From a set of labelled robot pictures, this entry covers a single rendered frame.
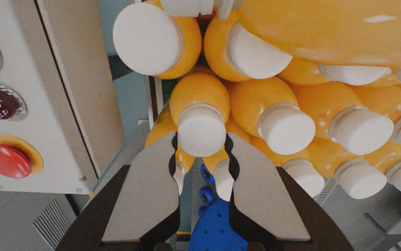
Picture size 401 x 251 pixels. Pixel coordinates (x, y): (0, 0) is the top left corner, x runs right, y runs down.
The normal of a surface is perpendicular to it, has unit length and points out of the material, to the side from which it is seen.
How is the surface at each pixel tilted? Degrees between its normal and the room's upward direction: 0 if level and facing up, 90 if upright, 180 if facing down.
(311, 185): 0
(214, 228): 90
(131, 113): 0
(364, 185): 0
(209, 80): 75
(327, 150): 69
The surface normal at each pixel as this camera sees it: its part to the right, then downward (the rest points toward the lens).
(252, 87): -0.57, -0.54
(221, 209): 0.04, -0.88
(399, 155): -0.14, 0.01
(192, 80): -0.23, -0.71
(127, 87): 0.02, 0.47
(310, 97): -0.80, -0.35
